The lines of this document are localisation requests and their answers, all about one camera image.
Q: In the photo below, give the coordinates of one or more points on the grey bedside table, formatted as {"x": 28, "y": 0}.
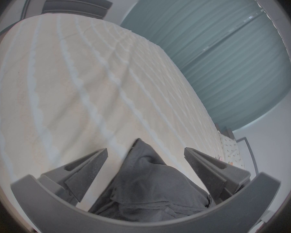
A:
{"x": 226, "y": 132}

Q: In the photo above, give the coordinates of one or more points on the blue-green curtain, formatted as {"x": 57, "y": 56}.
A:
{"x": 220, "y": 57}

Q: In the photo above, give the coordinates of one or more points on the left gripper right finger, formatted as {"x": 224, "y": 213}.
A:
{"x": 213, "y": 176}

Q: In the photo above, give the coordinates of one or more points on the black chest of drawers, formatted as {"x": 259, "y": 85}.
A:
{"x": 75, "y": 3}

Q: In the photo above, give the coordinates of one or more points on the black T-shirt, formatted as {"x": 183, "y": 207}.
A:
{"x": 155, "y": 183}

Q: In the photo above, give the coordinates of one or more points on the bed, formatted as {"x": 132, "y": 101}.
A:
{"x": 75, "y": 81}

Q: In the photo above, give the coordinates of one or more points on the white printed pillow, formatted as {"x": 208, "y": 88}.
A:
{"x": 230, "y": 149}

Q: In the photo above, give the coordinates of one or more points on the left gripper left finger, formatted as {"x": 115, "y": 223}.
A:
{"x": 82, "y": 176}

